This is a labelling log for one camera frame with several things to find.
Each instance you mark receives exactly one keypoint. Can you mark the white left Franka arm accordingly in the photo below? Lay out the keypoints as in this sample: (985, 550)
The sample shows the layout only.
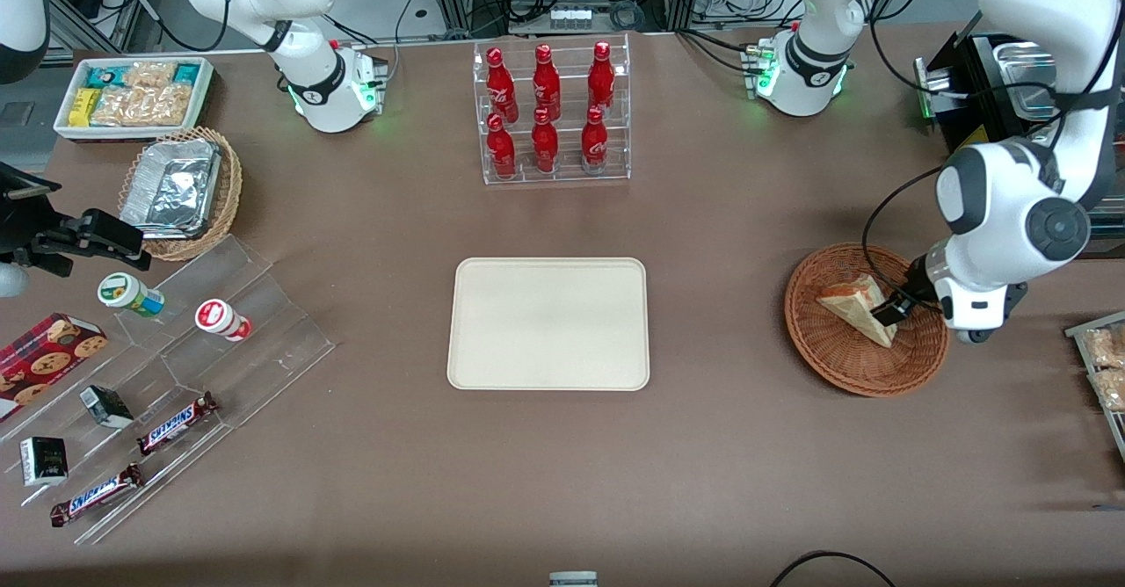
(1011, 209)

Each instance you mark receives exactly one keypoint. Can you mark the yellow snack packet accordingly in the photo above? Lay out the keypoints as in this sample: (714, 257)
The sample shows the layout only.
(83, 107)

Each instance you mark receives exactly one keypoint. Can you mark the white rectangular snack bin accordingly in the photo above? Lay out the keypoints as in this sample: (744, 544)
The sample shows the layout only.
(132, 133)

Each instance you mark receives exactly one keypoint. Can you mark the aluminium foil container stack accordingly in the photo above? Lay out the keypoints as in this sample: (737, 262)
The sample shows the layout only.
(171, 187)

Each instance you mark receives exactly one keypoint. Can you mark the red cola bottle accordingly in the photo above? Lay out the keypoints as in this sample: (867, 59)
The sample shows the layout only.
(546, 84)
(501, 152)
(501, 86)
(601, 79)
(594, 144)
(545, 148)

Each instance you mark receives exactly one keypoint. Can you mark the cream plastic tray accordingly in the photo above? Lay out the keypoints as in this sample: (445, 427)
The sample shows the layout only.
(545, 323)

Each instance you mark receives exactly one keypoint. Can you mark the red plaid cookie box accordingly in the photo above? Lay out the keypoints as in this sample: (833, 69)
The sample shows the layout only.
(44, 358)

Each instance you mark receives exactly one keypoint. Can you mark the Snickers chocolate bar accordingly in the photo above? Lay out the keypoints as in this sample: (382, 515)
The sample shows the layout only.
(97, 495)
(176, 424)

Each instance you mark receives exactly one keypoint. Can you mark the clear bag of crackers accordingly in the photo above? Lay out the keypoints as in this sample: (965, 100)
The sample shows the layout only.
(119, 107)
(149, 75)
(167, 105)

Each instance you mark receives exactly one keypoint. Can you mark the black hot food case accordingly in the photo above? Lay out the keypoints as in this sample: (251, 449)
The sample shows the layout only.
(976, 104)

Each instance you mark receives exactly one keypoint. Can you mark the empty-style brown wicker basket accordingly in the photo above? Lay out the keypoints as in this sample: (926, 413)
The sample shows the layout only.
(844, 369)

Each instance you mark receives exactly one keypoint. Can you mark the red lid yogurt cup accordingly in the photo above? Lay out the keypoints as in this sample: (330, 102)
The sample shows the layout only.
(221, 319)

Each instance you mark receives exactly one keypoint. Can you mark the teal snack packet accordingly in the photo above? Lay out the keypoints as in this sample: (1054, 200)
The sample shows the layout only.
(104, 77)
(187, 74)

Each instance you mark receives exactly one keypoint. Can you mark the clear acrylic tiered stand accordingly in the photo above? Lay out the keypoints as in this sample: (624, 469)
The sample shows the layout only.
(281, 341)

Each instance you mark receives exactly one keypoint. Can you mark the white power strip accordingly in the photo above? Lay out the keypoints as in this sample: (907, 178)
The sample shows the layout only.
(569, 18)

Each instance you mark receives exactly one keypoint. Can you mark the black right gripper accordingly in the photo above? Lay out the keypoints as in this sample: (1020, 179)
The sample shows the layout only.
(25, 235)

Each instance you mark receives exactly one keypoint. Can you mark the steel food pan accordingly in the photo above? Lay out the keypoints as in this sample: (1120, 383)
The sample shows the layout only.
(1028, 77)

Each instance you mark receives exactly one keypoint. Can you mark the small grey device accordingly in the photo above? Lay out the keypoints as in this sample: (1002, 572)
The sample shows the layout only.
(573, 580)

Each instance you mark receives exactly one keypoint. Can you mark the small black carton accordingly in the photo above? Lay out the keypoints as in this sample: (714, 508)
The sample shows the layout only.
(107, 407)
(44, 461)

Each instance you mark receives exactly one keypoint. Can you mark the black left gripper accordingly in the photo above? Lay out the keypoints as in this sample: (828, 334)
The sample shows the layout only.
(917, 287)

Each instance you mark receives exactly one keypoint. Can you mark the green lid yogurt cup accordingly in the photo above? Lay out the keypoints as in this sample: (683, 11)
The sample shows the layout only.
(127, 294)

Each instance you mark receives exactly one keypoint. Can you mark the light wicker basket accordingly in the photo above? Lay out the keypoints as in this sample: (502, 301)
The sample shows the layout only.
(230, 192)

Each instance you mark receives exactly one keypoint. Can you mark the metal tray with fried food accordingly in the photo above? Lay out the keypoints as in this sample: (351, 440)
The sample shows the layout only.
(1109, 429)

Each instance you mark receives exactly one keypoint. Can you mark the clear acrylic bottle rack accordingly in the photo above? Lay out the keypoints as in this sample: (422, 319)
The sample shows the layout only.
(562, 174)

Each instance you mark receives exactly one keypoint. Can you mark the triangular sandwich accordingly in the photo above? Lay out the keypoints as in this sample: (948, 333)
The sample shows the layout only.
(857, 303)

